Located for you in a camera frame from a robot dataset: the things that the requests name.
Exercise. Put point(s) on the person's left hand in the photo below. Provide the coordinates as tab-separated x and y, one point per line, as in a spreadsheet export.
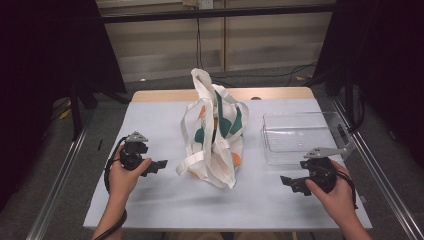
121	181

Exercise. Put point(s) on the aluminium frame rail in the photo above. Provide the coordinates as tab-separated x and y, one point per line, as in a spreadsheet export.
56	186
383	181

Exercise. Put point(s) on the black horizontal bar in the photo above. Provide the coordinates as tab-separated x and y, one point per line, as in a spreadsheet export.
233	13

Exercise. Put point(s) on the black curtain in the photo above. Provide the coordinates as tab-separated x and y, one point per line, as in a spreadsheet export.
40	66
383	66

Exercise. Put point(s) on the white wall socket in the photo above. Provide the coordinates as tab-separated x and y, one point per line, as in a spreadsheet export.
206	4

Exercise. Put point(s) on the pale table mat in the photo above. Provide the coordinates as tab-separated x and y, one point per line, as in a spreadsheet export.
166	203

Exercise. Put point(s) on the white printed tote bag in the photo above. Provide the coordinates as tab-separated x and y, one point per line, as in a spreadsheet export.
216	140

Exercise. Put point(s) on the person's right hand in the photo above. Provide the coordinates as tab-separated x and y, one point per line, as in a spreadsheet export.
340	200

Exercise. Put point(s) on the clear plastic container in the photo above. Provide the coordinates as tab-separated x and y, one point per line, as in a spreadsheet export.
296	136

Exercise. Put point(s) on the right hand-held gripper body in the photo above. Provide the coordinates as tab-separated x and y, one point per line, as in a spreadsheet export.
321	171

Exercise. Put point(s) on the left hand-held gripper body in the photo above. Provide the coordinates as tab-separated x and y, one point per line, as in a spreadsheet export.
131	156

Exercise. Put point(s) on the black stand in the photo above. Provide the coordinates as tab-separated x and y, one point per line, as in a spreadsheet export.
349	96
76	113

